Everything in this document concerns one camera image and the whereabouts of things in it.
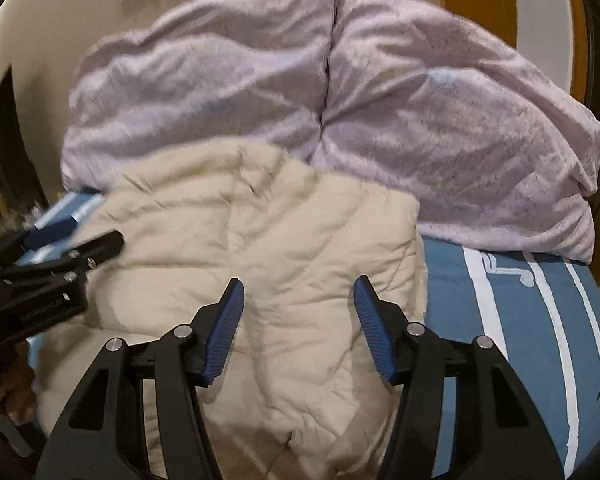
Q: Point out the pink crumpled duvet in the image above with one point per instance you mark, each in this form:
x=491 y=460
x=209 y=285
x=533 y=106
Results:
x=430 y=125

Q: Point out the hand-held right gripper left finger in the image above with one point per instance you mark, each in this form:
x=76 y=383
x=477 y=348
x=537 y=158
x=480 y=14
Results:
x=227 y=325

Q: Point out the dark wardrobe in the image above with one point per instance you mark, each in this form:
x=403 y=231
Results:
x=10 y=145

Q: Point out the person's left hand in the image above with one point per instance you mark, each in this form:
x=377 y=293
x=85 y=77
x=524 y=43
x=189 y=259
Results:
x=12 y=387

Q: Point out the beige puffer jacket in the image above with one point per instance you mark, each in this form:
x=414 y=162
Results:
x=280 y=240

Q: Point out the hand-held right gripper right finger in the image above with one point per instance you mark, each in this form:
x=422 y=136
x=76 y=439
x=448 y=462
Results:
x=372 y=325

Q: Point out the blue white striped bed sheet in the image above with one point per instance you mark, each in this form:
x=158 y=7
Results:
x=520 y=335

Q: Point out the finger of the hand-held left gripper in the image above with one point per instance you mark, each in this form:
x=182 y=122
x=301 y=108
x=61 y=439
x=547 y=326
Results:
x=97 y=247
x=50 y=234

